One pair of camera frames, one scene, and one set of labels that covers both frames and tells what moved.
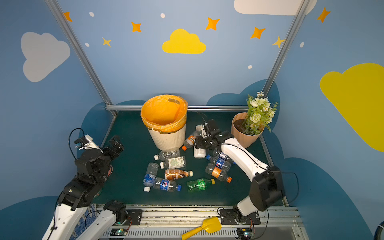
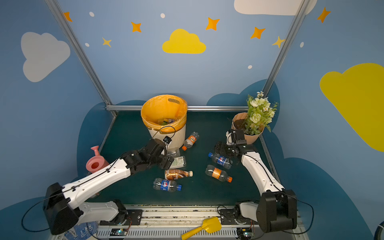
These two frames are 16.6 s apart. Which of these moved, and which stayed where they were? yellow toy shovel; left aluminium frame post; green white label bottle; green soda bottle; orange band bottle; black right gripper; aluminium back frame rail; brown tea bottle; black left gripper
Moved: black right gripper; green soda bottle; black left gripper
Stayed: brown tea bottle; left aluminium frame post; orange band bottle; green white label bottle; aluminium back frame rail; yellow toy shovel
